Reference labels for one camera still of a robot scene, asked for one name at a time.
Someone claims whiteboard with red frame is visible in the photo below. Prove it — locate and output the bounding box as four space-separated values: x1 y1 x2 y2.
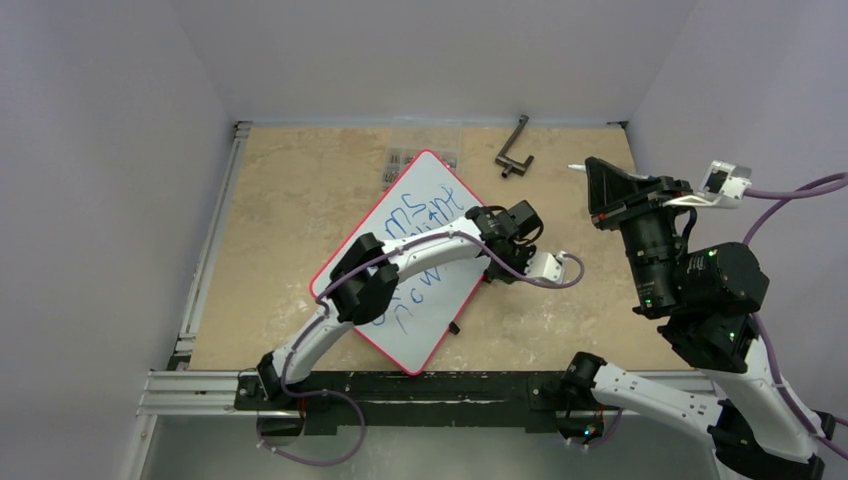
310 150 489 375

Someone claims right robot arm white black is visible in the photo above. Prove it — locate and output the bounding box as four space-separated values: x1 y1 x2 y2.
561 157 837 479

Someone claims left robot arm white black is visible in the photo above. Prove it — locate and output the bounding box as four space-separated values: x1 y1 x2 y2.
256 201 564 409

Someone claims clear plastic screw box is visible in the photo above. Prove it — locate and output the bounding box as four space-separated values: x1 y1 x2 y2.
380 117 462 191

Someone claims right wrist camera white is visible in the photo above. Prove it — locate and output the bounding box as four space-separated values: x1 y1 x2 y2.
662 161 752 209

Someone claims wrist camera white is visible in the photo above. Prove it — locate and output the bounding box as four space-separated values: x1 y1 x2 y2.
524 251 567 284
662 161 752 209

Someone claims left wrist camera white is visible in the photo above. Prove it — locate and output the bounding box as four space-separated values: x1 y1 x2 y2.
524 251 567 284

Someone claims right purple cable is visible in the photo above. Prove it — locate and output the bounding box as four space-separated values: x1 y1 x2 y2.
741 172 848 442

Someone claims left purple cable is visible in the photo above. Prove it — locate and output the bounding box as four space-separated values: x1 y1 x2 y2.
279 230 587 399

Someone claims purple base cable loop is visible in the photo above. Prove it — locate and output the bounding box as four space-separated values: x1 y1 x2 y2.
256 388 368 468

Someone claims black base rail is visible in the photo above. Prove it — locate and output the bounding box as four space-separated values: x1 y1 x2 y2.
234 371 609 441

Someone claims aluminium frame rail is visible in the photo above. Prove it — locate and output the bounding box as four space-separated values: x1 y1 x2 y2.
118 121 253 479

